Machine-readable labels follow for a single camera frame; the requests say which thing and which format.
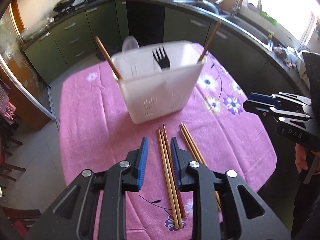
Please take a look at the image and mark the crumpled dish rag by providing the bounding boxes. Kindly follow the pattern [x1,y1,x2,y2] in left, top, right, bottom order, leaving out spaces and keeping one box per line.
[272,47,298,69]

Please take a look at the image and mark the glass sliding door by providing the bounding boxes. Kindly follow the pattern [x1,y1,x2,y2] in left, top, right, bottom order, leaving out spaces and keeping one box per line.
[1,6,56,120]

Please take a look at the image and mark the stainless steel sink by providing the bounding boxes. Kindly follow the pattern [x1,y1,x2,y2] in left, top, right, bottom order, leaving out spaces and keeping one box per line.
[223,15,273,51]

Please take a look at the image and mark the wooden chopstick in holder right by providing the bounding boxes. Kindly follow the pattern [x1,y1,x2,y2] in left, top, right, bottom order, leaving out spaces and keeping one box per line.
[198,20,221,62]

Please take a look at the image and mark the wooden chopstick in holder left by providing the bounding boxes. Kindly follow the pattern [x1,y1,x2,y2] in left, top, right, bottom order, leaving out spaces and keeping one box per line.
[95,36,123,81]

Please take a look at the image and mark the green container on windowsill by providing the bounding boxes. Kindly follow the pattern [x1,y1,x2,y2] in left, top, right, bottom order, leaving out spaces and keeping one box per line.
[259,11,278,26]

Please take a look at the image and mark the wooden chopstick in holder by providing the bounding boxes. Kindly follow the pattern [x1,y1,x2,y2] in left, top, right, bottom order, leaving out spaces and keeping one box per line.
[95,36,123,81]
[198,20,221,62]

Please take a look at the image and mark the white plastic spoon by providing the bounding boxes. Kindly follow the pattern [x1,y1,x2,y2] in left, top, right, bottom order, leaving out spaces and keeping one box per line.
[121,36,139,77]

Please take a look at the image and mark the gas stove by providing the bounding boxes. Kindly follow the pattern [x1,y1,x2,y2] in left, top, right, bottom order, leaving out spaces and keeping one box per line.
[53,0,108,19]

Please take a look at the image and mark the person's right hand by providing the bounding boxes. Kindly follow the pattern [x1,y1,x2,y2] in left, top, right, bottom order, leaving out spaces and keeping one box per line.
[295,144,308,173]

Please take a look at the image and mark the chrome kitchen faucet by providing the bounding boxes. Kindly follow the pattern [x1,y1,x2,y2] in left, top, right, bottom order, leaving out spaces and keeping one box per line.
[231,0,242,17]

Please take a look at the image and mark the plastic bag of vegetables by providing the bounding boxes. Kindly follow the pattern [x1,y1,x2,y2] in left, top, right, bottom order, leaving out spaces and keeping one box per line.
[20,17,54,42]

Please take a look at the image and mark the green lower kitchen cabinets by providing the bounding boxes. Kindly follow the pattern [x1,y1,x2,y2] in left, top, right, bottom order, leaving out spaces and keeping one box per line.
[22,0,303,94]

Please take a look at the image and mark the white plastic utensil holder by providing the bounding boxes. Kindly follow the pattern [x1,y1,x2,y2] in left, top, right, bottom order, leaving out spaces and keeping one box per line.
[111,41,207,124]

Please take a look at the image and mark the dark wooden chair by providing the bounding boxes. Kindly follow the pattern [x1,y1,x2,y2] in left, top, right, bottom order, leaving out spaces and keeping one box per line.
[1,115,26,182]

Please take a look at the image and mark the wooden chopstick on table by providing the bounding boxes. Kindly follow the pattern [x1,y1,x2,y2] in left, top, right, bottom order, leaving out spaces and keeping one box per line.
[181,122,222,208]
[179,127,222,212]
[157,129,179,229]
[160,129,183,229]
[163,124,186,218]

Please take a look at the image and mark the pink floral tablecloth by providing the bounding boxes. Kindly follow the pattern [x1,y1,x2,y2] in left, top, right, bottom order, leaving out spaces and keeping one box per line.
[58,42,278,240]

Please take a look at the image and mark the black wok with lid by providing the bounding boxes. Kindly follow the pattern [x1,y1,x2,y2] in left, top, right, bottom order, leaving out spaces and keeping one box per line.
[53,0,75,12]

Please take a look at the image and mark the black plastic fork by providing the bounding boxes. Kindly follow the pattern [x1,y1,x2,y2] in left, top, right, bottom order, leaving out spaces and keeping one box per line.
[152,46,170,69]

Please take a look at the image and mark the black pan in sink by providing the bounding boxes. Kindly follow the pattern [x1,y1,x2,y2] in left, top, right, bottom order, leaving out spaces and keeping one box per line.
[195,0,224,15]

